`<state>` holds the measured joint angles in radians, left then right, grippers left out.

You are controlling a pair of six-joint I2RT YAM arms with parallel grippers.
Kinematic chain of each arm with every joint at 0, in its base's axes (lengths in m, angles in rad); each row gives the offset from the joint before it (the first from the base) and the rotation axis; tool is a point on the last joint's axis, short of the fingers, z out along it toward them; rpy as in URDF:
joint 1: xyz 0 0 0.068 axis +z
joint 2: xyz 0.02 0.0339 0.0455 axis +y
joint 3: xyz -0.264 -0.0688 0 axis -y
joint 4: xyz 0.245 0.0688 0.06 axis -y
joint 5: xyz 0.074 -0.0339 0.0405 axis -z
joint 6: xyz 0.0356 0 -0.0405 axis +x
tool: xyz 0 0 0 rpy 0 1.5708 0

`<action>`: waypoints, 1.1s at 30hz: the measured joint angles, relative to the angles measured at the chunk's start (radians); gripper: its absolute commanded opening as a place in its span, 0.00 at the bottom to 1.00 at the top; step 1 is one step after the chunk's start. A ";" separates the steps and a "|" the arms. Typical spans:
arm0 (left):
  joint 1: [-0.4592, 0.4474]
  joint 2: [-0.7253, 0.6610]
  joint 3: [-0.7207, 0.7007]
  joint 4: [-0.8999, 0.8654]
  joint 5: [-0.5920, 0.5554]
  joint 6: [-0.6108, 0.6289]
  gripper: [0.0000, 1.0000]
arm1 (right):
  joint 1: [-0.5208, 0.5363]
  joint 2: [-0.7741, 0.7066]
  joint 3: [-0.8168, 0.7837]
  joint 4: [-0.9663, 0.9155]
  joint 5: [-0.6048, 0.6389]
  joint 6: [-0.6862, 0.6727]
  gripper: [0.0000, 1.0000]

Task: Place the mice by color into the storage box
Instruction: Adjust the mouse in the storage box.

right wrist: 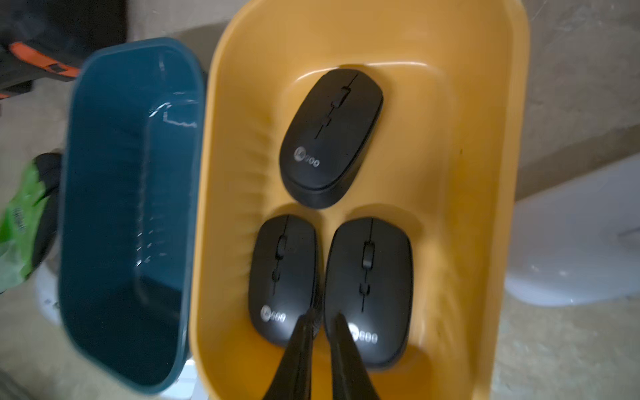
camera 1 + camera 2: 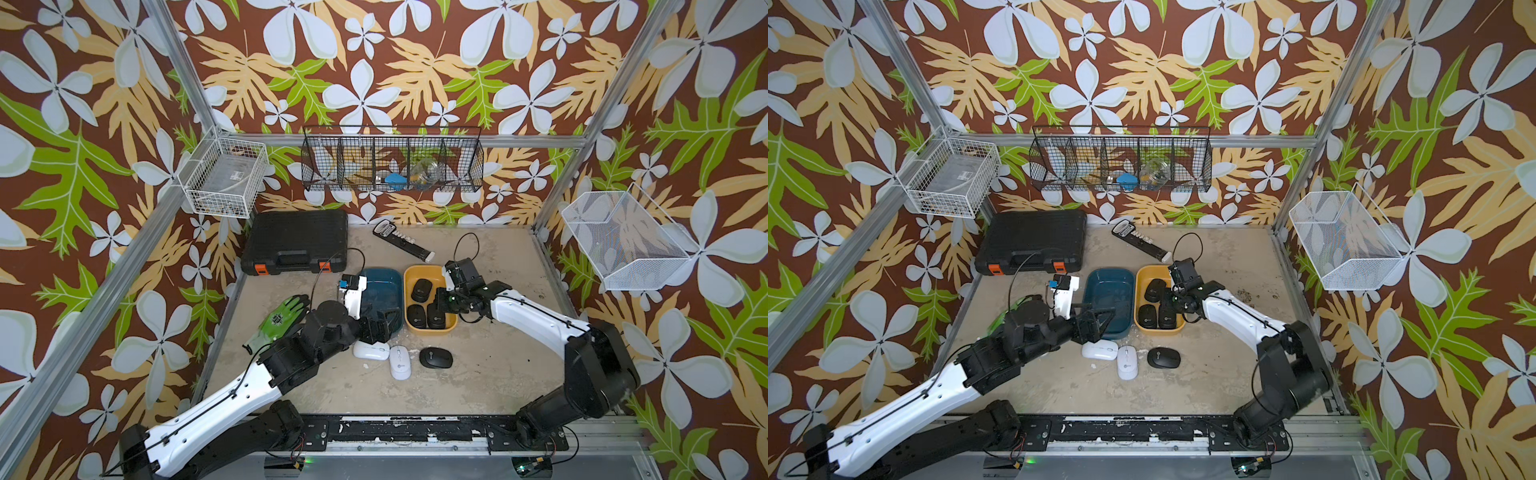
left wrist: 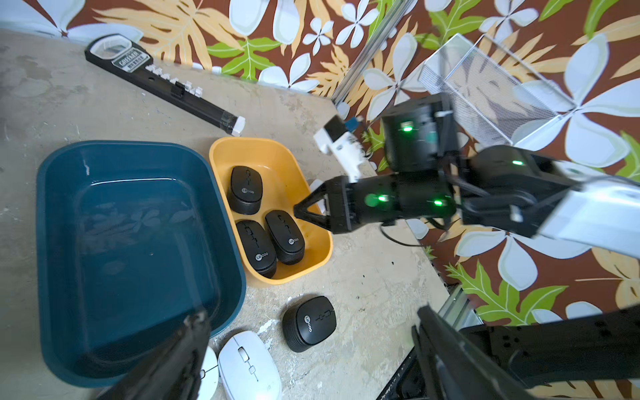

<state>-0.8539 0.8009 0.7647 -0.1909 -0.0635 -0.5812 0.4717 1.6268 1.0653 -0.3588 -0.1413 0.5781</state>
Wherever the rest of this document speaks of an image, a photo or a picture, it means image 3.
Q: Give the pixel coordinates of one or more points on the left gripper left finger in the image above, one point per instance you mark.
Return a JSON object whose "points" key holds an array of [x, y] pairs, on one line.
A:
{"points": [[172, 370]]}

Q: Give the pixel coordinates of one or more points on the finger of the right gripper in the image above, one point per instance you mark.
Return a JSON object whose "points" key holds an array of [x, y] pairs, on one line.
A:
{"points": [[301, 210]]}

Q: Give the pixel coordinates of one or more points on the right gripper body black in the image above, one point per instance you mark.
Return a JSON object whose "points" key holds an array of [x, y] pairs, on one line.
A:
{"points": [[353, 205]]}

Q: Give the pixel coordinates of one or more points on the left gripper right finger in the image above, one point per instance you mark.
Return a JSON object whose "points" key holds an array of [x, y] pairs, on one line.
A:
{"points": [[453, 368]]}

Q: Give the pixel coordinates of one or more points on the yellow plastic storage box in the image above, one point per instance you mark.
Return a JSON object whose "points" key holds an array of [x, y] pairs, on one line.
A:
{"points": [[284, 185]]}

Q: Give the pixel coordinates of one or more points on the black mouse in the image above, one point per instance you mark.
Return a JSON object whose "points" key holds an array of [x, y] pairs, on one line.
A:
{"points": [[309, 324], [286, 237], [245, 191], [258, 247]]}

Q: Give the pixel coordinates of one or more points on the teal plastic storage box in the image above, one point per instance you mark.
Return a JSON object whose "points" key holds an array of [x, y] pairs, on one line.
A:
{"points": [[132, 237]]}

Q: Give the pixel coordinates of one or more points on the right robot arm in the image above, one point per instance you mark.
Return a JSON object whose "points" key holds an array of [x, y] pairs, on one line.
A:
{"points": [[502, 187]]}

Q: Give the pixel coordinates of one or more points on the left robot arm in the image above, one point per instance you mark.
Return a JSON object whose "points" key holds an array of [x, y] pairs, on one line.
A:
{"points": [[599, 347]]}

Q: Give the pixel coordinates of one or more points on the white mouse centre left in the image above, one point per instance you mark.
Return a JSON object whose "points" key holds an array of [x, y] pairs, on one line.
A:
{"points": [[209, 375]]}

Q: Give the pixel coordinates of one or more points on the white mouse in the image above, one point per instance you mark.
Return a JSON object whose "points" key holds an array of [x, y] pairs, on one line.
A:
{"points": [[209, 375], [247, 369]]}

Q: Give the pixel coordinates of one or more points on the black lint roller stick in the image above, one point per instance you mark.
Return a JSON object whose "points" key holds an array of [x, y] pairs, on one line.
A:
{"points": [[125, 59]]}

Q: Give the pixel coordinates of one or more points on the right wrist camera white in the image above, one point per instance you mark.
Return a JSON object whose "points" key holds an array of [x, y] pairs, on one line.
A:
{"points": [[337, 139]]}

